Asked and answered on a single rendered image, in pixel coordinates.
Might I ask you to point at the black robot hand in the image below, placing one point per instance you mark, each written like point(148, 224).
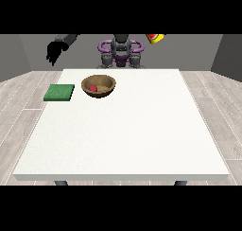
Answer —
point(54, 51)

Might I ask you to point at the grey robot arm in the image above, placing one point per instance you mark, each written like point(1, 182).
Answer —
point(67, 38)

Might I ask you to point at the green square pad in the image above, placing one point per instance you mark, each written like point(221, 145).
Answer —
point(59, 92)

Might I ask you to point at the small red ball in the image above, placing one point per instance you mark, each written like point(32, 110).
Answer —
point(92, 88)

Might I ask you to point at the brown wooden bowl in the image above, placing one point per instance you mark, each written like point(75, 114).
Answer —
point(99, 85)

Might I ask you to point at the grey robot trunk purple rings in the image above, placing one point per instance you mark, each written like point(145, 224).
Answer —
point(120, 53)

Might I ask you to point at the dark table leg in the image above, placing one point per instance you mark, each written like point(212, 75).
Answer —
point(60, 183)
point(181, 183)

